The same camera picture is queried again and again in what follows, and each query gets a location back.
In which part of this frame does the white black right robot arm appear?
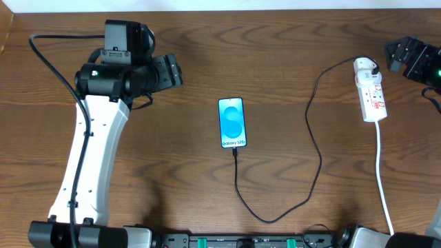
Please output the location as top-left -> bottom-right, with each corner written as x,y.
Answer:
348,37 -> 440,247

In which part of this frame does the black USB charging cable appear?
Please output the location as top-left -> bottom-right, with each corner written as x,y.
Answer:
232,54 -> 380,225

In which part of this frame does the blue Galaxy smartphone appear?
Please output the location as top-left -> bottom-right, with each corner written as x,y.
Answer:
218,97 -> 247,149

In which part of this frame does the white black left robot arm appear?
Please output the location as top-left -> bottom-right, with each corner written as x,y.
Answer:
28,19 -> 183,247

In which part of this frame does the brown cardboard left panel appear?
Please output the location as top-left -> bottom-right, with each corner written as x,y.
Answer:
0,1 -> 14,54

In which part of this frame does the white power strip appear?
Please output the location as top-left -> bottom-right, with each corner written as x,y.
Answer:
355,71 -> 387,123

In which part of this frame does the white USB wall charger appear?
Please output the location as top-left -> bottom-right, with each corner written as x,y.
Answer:
353,57 -> 382,88

